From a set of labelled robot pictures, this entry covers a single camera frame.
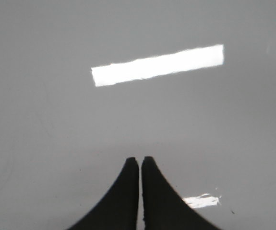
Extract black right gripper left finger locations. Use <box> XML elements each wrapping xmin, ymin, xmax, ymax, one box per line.
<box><xmin>69</xmin><ymin>157</ymin><xmax>138</xmax><ymax>230</ymax></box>

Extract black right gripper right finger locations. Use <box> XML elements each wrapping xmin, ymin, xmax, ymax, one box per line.
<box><xmin>141</xmin><ymin>156</ymin><xmax>218</xmax><ymax>230</ymax></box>

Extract white whiteboard with aluminium frame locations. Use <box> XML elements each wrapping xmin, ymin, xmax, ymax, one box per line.
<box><xmin>0</xmin><ymin>0</ymin><xmax>276</xmax><ymax>230</ymax></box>

